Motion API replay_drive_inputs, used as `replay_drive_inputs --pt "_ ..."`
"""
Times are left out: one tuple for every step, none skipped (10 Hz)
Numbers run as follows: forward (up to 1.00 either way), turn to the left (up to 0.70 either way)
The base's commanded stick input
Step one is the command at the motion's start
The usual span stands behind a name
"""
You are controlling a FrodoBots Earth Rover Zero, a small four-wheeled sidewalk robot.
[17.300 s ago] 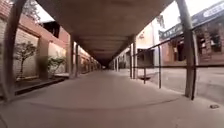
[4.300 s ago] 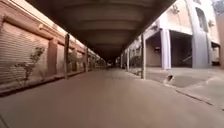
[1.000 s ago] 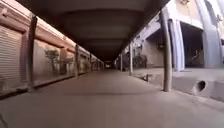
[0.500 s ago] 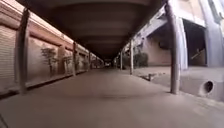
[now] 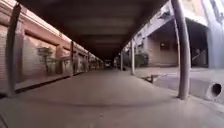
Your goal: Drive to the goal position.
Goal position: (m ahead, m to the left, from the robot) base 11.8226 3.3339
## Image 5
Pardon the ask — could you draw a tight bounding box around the green bush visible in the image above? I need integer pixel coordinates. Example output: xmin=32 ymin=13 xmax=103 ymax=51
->
xmin=134 ymin=53 xmax=150 ymax=69

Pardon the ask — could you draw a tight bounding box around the concrete covered walkway floor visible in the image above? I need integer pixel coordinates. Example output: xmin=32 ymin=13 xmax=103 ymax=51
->
xmin=0 ymin=67 xmax=224 ymax=128

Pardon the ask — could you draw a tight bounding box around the walkway canopy roof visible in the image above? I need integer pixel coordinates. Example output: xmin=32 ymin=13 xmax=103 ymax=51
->
xmin=14 ymin=0 xmax=170 ymax=63

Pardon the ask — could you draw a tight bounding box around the grey building with porch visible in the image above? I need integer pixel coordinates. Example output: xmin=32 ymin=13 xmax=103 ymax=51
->
xmin=132 ymin=0 xmax=224 ymax=70

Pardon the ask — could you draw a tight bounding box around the row of canopy columns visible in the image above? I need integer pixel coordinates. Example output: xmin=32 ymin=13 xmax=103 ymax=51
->
xmin=5 ymin=0 xmax=192 ymax=101

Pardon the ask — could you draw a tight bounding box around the red brick building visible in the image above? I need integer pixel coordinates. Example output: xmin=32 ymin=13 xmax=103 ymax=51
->
xmin=0 ymin=0 xmax=105 ymax=92

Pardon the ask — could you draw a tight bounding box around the concrete yard ground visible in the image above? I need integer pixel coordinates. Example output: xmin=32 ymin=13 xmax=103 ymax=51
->
xmin=134 ymin=66 xmax=224 ymax=105

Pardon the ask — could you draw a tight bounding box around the small tree by wall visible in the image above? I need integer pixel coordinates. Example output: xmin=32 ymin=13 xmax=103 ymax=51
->
xmin=36 ymin=46 xmax=57 ymax=75

